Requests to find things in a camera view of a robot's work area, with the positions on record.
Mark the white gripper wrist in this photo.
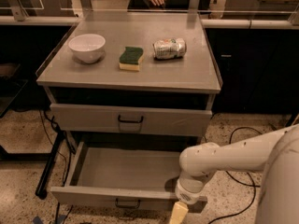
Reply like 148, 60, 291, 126
169, 171, 214, 224

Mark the grey drawer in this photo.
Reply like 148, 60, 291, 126
50, 104, 212, 136
50, 141, 208, 214

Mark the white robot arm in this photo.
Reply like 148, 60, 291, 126
169, 125, 299, 224

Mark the grey top drawer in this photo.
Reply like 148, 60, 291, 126
50, 104, 212, 136

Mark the grey metal drawer cabinet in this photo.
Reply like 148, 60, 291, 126
36, 10, 223, 154

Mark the black stand leg left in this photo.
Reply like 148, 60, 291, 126
36, 132, 64, 200

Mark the green and yellow sponge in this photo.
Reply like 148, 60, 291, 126
119, 47, 144, 71

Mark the crushed silver soda can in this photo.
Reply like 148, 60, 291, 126
153, 38, 187, 60

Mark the white ceramic bowl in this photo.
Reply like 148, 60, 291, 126
68, 34, 106, 63

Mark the black floor cable right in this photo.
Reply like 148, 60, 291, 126
204, 126, 264, 224

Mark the black floor cable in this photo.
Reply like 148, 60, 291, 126
38, 109, 75, 224
204, 126, 264, 224

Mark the black floor cable left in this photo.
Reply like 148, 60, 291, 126
38, 109, 75, 224

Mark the white horizontal rail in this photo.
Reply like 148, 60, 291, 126
0, 16, 299, 30

